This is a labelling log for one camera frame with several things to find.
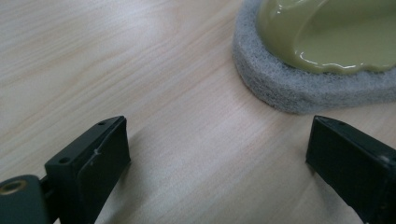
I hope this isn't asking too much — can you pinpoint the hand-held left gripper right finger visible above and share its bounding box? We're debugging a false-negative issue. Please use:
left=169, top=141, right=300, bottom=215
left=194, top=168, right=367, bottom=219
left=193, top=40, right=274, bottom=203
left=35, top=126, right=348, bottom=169
left=305, top=115, right=396, bottom=224

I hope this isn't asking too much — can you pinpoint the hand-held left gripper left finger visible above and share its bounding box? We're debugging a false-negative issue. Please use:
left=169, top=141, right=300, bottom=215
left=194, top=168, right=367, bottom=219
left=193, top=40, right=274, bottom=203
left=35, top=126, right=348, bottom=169
left=44, top=115, right=132, bottom=224

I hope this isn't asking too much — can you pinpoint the grey scrubbing sponge green handle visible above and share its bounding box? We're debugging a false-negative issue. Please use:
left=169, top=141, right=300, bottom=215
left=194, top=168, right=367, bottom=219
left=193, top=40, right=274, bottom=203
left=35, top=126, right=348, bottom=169
left=232, top=0, right=396, bottom=115

